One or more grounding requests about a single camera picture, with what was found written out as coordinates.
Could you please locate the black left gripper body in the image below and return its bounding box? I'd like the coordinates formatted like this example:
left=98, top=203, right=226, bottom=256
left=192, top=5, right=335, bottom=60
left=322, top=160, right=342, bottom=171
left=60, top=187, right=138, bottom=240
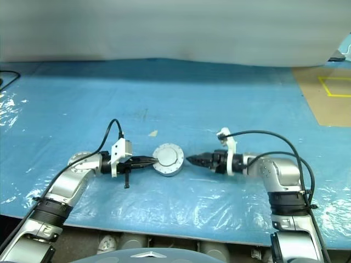
left=116, top=155, right=138, bottom=190

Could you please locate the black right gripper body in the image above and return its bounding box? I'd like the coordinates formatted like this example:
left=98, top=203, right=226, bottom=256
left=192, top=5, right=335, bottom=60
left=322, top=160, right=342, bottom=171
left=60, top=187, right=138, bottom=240
left=211, top=149, right=229, bottom=174

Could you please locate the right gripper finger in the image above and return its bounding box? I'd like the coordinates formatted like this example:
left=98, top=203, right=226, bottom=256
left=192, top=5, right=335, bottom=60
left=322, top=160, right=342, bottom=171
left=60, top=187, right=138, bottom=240
left=185, top=152, right=215, bottom=161
left=186, top=159, right=215, bottom=169

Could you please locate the round silver motor lid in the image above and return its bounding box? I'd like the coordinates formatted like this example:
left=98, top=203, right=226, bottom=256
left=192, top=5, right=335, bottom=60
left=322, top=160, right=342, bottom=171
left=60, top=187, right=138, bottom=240
left=152, top=142, right=184, bottom=167

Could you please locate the blue plastic-covered table sheet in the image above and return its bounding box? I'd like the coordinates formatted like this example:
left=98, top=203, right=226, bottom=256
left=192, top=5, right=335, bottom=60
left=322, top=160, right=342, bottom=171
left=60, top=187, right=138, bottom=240
left=0, top=59, right=351, bottom=249

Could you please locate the grey rounded shape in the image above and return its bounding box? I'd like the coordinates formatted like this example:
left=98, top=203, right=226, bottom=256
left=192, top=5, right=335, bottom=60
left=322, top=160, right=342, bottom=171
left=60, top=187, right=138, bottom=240
left=199, top=241, right=231, bottom=258
left=117, top=232, right=149, bottom=250

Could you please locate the white ribbed rounded shape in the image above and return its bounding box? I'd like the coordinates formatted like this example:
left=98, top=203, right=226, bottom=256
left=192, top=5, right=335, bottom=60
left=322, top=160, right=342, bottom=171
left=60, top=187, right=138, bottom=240
left=96, top=235, right=117, bottom=255

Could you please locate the grey robot torso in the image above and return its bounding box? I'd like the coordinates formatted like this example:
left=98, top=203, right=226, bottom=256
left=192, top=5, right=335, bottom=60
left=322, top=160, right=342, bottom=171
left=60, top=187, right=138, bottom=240
left=77, top=248, right=220, bottom=263

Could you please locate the yellow tape square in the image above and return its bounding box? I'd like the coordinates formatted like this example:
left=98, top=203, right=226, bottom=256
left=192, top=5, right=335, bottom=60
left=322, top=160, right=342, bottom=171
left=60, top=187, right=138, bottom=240
left=318, top=76, right=351, bottom=98

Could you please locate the white backdrop sheet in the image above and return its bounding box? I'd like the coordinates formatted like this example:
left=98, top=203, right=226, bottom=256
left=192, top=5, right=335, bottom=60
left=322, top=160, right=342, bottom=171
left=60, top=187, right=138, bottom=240
left=0, top=0, right=351, bottom=68

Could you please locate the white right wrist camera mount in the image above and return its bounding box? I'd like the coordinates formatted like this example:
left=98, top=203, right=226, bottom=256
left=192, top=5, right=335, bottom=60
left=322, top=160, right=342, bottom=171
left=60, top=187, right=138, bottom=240
left=216, top=127, right=238, bottom=176

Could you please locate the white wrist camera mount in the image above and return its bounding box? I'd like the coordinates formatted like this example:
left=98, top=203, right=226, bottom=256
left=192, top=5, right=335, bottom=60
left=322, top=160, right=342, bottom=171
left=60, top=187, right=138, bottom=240
left=110, top=138, right=133, bottom=178
left=216, top=127, right=238, bottom=176

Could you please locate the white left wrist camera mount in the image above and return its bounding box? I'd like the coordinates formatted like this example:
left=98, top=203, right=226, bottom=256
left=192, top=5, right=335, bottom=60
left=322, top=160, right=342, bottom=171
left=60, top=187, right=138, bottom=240
left=110, top=138, right=133, bottom=178

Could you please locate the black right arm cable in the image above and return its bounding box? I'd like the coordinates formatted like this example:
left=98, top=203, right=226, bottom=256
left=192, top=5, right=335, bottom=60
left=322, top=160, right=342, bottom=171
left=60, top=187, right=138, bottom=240
left=246, top=151, right=331, bottom=263
left=226, top=130, right=308, bottom=197

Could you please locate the thin black cable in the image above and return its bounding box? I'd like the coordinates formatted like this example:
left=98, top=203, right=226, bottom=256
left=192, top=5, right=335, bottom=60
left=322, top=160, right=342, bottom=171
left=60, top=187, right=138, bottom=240
left=0, top=70, right=21, bottom=91

